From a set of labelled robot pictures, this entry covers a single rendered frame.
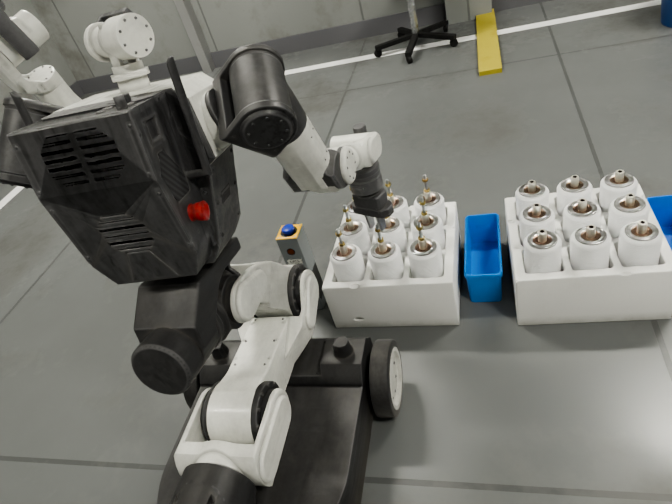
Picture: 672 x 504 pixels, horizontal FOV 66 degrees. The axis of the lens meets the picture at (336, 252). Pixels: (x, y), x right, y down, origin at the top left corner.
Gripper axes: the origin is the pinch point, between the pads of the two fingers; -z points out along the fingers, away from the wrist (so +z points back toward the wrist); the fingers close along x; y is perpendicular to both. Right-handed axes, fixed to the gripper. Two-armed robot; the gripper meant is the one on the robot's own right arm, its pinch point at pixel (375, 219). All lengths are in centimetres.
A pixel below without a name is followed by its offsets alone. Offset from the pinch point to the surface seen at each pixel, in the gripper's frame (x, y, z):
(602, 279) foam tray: 56, 16, -20
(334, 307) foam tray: -13.2, -13.9, -26.8
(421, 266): 11.9, 0.1, -14.5
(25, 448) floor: -81, -94, -36
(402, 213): -5.1, 20.0, -13.6
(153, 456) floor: -38, -75, -37
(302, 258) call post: -24.5, -9.5, -13.3
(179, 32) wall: -290, 175, -4
